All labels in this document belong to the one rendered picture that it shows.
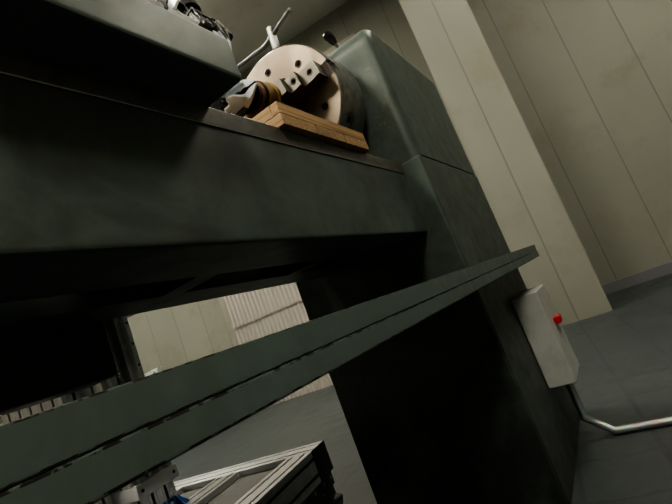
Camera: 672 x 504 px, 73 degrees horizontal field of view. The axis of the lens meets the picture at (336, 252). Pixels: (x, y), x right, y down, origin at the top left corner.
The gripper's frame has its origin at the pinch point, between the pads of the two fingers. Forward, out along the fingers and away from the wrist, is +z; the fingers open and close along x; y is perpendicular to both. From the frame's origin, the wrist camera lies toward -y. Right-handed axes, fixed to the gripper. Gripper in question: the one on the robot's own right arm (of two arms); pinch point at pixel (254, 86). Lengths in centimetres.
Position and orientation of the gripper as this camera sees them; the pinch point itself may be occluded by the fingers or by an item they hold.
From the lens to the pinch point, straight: 104.8
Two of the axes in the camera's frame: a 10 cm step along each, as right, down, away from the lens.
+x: -3.6, -9.2, 1.4
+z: 7.8, -3.8, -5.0
